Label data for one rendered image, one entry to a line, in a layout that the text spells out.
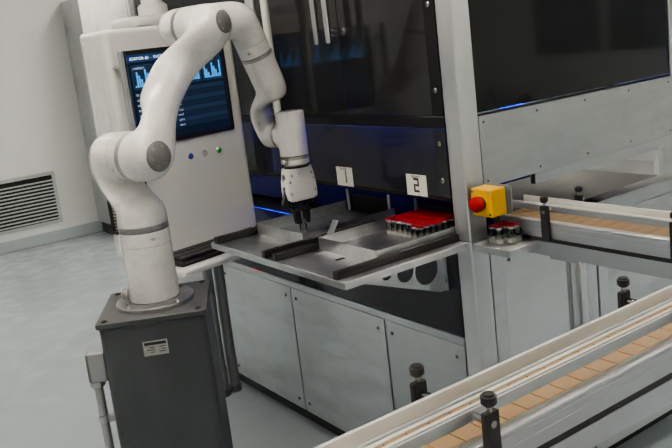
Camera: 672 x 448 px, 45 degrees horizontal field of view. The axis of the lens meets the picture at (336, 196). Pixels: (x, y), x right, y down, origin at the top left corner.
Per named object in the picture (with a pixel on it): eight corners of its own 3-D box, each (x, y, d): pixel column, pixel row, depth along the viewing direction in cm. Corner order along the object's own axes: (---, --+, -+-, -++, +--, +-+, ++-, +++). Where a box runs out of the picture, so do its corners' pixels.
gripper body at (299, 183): (287, 165, 232) (292, 204, 235) (316, 159, 238) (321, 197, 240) (274, 164, 239) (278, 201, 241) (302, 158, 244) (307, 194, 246)
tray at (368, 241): (412, 222, 242) (411, 210, 242) (475, 233, 221) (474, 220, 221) (319, 249, 224) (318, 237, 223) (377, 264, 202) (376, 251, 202)
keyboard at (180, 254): (252, 231, 288) (251, 225, 288) (278, 235, 279) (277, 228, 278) (157, 262, 261) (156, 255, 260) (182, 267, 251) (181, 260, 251)
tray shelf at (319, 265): (338, 214, 274) (337, 208, 274) (488, 242, 218) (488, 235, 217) (211, 248, 248) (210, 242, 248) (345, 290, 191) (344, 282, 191)
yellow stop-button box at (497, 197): (491, 209, 212) (489, 182, 211) (512, 212, 206) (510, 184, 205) (471, 215, 208) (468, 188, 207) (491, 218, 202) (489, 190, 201)
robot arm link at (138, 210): (138, 236, 189) (121, 135, 185) (93, 231, 201) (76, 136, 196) (178, 223, 198) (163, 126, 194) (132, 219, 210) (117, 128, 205)
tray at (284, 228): (346, 210, 270) (344, 200, 269) (395, 219, 249) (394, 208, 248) (258, 233, 251) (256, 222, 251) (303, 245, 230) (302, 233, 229)
